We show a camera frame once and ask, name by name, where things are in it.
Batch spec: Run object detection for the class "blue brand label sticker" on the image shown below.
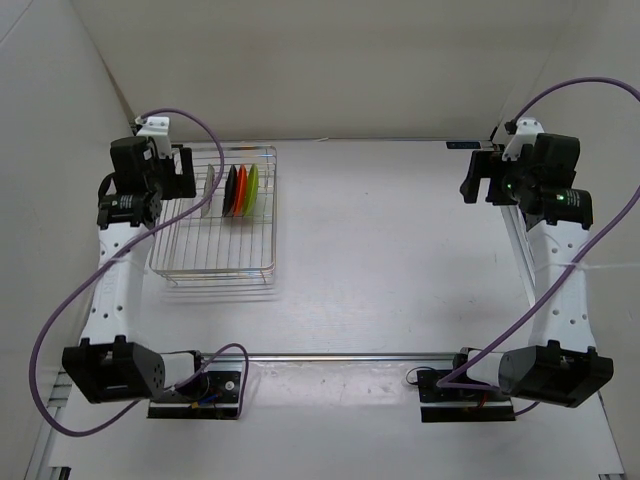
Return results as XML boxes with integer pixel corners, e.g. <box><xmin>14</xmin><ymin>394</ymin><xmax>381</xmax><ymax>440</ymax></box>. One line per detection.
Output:
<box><xmin>446</xmin><ymin>141</ymin><xmax>481</xmax><ymax>150</ymax></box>

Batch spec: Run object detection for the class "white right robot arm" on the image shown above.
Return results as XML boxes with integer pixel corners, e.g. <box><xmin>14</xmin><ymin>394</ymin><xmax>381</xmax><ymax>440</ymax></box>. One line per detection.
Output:
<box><xmin>449</xmin><ymin>128</ymin><xmax>614</xmax><ymax>408</ymax></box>

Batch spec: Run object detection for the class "orange plastic plate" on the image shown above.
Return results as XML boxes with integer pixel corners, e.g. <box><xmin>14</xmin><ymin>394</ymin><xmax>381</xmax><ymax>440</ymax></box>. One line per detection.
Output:
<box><xmin>233</xmin><ymin>165</ymin><xmax>248</xmax><ymax>216</ymax></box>

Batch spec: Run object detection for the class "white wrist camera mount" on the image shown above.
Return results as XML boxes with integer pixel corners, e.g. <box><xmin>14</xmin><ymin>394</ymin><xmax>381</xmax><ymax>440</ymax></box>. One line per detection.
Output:
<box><xmin>135</xmin><ymin>116</ymin><xmax>172</xmax><ymax>158</ymax></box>
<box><xmin>502</xmin><ymin>117</ymin><xmax>544</xmax><ymax>162</ymax></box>

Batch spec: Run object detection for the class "chrome wire dish rack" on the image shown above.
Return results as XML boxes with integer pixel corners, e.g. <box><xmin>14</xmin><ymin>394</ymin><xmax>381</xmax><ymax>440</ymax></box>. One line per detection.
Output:
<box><xmin>149</xmin><ymin>144</ymin><xmax>277</xmax><ymax>288</ymax></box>

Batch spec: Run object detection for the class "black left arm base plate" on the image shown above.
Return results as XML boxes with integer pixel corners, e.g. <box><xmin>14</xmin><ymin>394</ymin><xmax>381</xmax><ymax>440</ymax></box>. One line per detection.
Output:
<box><xmin>147</xmin><ymin>363</ymin><xmax>246</xmax><ymax>420</ymax></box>

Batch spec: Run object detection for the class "aluminium table edge rail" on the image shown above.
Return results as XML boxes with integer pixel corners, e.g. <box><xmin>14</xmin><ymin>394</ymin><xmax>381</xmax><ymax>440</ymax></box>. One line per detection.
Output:
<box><xmin>500</xmin><ymin>206</ymin><xmax>535</xmax><ymax>306</ymax></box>

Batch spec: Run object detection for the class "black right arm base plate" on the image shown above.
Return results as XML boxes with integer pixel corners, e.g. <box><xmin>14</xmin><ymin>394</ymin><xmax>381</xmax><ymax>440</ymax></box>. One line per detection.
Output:
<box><xmin>405</xmin><ymin>366</ymin><xmax>516</xmax><ymax>424</ymax></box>

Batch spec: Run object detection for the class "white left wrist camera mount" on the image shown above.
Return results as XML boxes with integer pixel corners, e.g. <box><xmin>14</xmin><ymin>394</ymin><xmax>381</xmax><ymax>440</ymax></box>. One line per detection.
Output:
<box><xmin>135</xmin><ymin>116</ymin><xmax>172</xmax><ymax>158</ymax></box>

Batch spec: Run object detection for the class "front aluminium rail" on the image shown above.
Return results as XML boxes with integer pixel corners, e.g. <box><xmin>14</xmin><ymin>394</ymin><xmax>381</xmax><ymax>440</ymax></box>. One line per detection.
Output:
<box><xmin>199</xmin><ymin>351</ymin><xmax>466</xmax><ymax>362</ymax></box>

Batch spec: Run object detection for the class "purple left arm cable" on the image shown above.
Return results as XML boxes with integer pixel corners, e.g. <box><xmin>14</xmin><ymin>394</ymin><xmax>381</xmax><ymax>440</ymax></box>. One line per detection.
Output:
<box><xmin>29</xmin><ymin>109</ymin><xmax>250</xmax><ymax>435</ymax></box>

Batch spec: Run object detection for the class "white cable tie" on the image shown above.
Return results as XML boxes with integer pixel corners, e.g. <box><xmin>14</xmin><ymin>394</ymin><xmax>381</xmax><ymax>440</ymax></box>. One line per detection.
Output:
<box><xmin>548</xmin><ymin>261</ymin><xmax>640</xmax><ymax>271</ymax></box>

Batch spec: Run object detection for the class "lime green plastic plate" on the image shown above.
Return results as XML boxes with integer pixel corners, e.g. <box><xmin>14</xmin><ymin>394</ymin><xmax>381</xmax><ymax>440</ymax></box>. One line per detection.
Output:
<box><xmin>242</xmin><ymin>164</ymin><xmax>259</xmax><ymax>216</ymax></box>

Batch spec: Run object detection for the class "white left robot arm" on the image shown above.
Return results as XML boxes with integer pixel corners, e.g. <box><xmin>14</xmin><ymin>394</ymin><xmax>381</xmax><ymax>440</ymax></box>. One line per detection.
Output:
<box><xmin>62</xmin><ymin>132</ymin><xmax>196</xmax><ymax>404</ymax></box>

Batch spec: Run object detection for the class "black plastic plate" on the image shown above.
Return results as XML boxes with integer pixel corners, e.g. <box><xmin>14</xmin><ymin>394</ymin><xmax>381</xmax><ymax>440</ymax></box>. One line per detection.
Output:
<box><xmin>222</xmin><ymin>165</ymin><xmax>238</xmax><ymax>217</ymax></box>

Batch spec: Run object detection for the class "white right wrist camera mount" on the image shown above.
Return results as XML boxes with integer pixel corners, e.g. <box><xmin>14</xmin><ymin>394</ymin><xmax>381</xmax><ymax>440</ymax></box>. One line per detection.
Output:
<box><xmin>502</xmin><ymin>117</ymin><xmax>544</xmax><ymax>162</ymax></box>

